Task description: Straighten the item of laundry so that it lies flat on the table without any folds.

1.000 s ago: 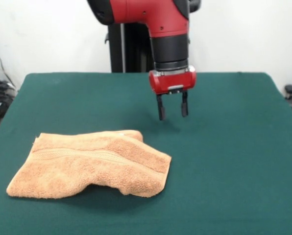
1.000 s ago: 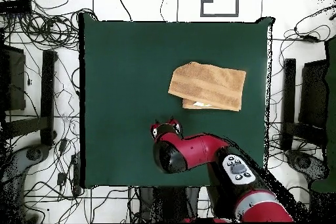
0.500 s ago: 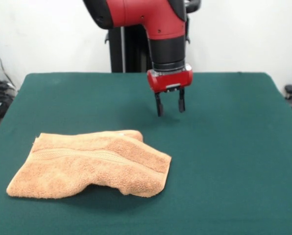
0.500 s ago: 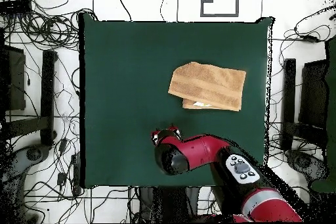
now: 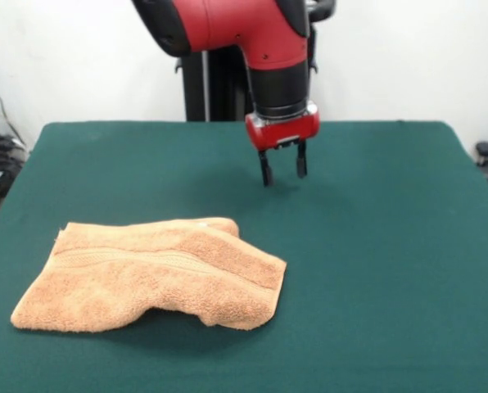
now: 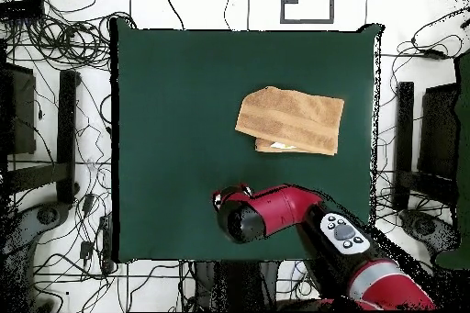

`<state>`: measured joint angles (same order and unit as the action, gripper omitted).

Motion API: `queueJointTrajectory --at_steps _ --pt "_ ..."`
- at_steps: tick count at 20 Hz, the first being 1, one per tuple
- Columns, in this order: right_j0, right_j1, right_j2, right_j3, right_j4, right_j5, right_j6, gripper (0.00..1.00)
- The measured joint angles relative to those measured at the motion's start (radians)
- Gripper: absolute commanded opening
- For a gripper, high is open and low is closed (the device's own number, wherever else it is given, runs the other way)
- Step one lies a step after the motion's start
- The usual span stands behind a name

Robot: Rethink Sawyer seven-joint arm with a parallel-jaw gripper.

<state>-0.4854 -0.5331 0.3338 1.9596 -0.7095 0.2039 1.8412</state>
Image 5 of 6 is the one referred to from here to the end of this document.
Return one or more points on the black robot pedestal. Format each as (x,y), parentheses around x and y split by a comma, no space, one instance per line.
(223,94)

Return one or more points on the orange terry towel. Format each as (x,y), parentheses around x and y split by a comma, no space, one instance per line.
(125,282)

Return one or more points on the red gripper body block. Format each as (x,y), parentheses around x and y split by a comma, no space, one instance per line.
(281,133)

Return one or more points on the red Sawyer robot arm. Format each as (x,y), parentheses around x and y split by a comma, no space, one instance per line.
(227,24)

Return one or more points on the dark green tablecloth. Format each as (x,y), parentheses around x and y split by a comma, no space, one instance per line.
(391,266)

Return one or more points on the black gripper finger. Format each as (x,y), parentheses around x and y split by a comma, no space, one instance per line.
(301,161)
(266,172)

